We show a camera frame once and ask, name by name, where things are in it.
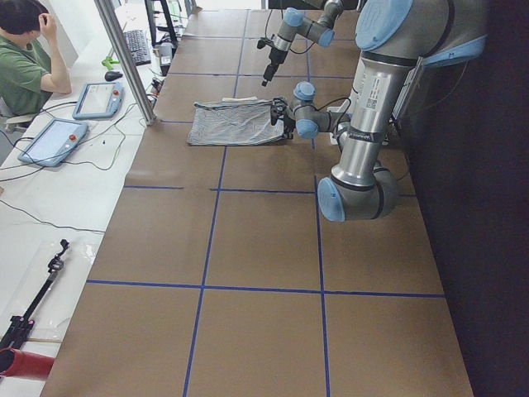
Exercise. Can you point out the teach pendant nearer camera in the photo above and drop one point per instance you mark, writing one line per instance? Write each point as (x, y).
(54, 143)

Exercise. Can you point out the striped polo shirt white collar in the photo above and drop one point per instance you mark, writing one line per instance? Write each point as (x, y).
(237, 122)

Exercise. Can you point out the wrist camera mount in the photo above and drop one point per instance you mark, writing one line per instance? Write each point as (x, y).
(263, 42)
(277, 110)

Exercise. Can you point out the green handled tool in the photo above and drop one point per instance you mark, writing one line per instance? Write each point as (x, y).
(108, 62)

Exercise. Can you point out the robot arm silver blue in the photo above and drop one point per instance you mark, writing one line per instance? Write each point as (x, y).
(394, 38)
(295, 23)

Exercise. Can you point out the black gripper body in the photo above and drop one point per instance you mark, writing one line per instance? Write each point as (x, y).
(287, 122)
(273, 57)

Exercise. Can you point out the black keyboard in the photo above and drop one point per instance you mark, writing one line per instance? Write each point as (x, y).
(137, 44)

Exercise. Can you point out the black computer mouse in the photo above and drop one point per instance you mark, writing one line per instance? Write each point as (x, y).
(112, 75)

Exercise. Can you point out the black tripod stick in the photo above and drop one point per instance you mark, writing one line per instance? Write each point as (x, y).
(21, 325)

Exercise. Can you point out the red cylinder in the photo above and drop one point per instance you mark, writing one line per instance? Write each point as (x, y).
(25, 365)

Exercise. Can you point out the teach pendant near person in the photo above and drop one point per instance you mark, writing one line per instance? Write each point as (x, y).
(99, 101)

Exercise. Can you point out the aluminium frame post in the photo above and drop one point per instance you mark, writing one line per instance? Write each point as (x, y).
(114, 32)

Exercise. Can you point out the person in green shirt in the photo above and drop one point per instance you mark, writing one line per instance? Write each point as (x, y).
(32, 66)

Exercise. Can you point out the white central mounting post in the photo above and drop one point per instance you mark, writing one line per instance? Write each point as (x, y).
(341, 129)

